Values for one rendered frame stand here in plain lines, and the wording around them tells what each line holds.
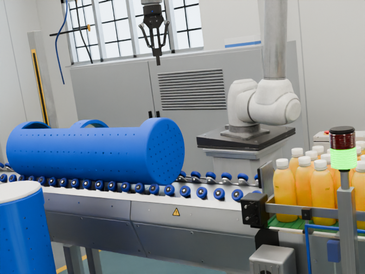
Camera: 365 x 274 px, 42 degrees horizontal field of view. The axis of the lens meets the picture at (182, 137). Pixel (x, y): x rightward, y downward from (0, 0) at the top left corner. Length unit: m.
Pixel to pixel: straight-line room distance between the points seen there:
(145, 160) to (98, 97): 2.67
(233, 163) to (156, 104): 1.78
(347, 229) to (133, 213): 0.98
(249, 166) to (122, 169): 0.63
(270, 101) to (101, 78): 2.53
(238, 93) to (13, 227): 1.15
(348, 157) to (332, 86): 3.26
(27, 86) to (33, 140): 4.82
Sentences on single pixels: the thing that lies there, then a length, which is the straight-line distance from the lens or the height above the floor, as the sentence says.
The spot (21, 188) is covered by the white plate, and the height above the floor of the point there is 1.04.
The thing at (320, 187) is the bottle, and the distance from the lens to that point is 1.54.
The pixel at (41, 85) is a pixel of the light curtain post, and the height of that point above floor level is 1.39.
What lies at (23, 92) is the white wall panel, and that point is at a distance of 7.09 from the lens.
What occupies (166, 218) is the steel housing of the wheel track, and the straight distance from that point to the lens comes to 1.91.
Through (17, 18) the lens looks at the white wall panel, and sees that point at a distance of 7.18.
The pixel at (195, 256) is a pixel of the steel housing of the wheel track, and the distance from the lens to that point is 1.96.
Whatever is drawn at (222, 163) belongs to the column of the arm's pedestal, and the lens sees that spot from 2.34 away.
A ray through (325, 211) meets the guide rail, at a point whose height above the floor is 0.97.
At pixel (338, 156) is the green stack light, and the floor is 1.19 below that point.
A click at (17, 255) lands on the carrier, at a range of 1.97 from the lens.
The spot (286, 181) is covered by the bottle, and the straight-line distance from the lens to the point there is 1.58.
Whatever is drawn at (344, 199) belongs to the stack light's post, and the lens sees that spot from 1.30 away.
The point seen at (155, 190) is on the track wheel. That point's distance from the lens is 1.92.
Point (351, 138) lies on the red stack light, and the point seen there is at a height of 1.24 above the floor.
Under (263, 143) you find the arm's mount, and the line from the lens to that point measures 2.23.
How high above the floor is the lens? 1.51
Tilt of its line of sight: 11 degrees down
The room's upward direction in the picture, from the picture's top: 7 degrees counter-clockwise
